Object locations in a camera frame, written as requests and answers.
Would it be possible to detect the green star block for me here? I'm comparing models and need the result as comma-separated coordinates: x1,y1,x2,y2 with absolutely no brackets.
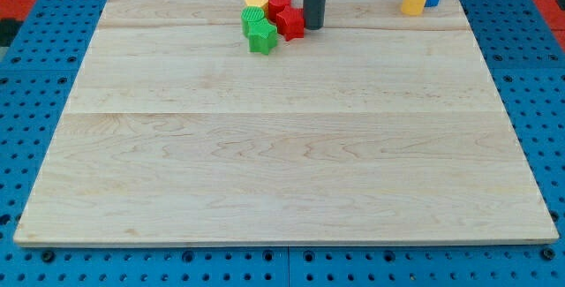
247,19,278,55

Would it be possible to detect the light wooden board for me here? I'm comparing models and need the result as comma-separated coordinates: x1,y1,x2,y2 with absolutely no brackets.
13,0,559,248

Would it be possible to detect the red star block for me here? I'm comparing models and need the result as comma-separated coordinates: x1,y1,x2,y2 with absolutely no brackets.
275,6,305,42

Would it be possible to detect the green cylinder block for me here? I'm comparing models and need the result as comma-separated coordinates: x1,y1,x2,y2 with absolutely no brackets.
240,6,265,37

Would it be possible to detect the red cylinder block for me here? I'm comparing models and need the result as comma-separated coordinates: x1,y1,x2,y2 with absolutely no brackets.
267,0,291,22

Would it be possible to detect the yellow hexagon block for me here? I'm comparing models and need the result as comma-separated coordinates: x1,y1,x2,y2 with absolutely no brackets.
244,0,268,16

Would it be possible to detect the yellow heart block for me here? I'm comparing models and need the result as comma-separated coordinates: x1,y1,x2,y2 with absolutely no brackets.
401,0,427,16

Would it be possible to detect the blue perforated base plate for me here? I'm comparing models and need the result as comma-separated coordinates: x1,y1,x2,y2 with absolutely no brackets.
1,0,564,286

